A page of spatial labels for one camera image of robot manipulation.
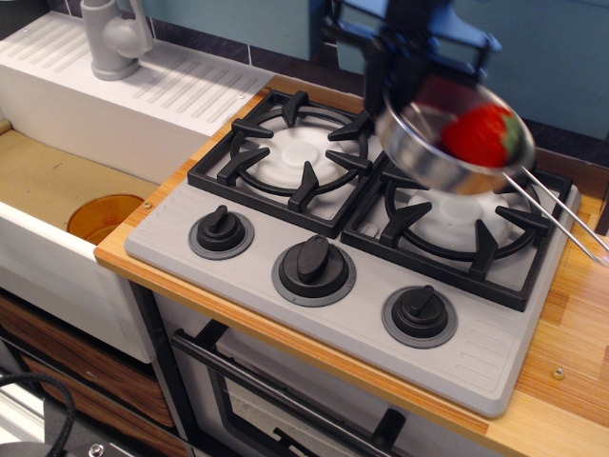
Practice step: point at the oven door with black handle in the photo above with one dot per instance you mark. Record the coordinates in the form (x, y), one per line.
(263, 402)

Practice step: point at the red plastic toy strawberry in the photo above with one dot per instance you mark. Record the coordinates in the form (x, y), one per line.
(487, 136)

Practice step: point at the black stove knob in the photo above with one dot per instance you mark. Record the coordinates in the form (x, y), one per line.
(419, 317)
(314, 273)
(220, 235)

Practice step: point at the grey toy faucet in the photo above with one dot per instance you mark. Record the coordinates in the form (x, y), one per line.
(115, 43)

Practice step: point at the wooden drawer fronts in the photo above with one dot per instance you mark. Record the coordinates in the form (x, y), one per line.
(109, 388)

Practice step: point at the black middle stove knob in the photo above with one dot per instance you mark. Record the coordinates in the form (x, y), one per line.
(314, 273)

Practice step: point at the black burner grate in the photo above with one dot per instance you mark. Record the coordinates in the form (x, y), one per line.
(501, 246)
(291, 164)

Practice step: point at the black right burner grate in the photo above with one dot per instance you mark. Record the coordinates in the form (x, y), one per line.
(501, 246)

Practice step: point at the black left burner grate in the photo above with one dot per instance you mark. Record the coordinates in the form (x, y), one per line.
(291, 164)

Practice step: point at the white toy sink unit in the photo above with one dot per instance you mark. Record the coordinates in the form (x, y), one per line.
(71, 137)

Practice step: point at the stainless steel saucepan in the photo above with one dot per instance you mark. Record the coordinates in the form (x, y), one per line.
(410, 137)

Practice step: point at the black right stove knob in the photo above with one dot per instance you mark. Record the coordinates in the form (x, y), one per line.
(419, 317)

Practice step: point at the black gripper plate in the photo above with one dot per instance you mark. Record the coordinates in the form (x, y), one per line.
(405, 42)

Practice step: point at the grey toy stove top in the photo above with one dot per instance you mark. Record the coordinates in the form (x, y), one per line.
(477, 368)

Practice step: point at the black left stove knob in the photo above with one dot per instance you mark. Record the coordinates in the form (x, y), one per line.
(220, 235)

